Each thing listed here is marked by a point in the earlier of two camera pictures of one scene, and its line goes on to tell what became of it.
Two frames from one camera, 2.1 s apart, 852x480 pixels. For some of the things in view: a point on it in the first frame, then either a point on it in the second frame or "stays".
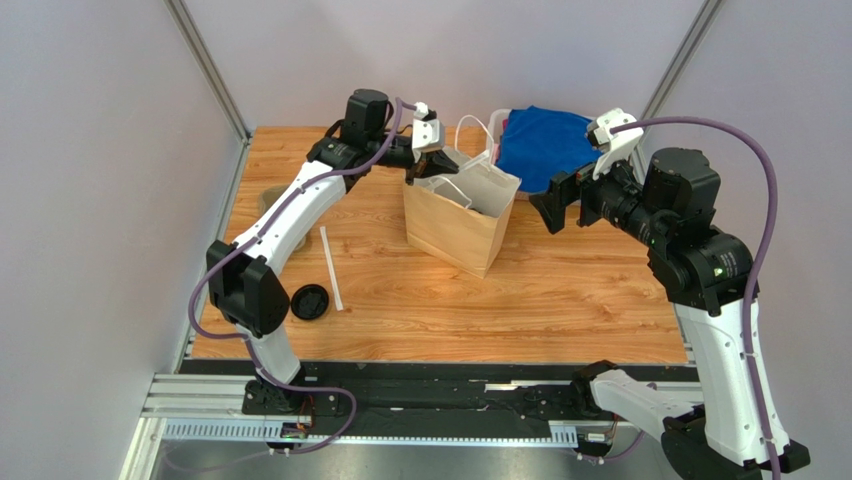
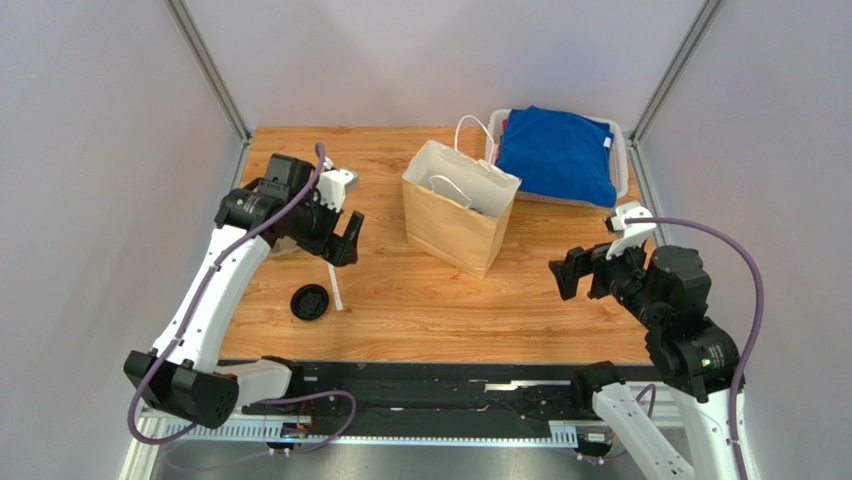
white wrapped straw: x=336 y=292 stays
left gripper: x=430 y=165 -> x=325 y=246
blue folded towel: x=540 y=143 stays
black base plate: x=424 y=393 stays
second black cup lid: x=309 y=301 stays
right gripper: x=583 y=197 -> x=595 y=272
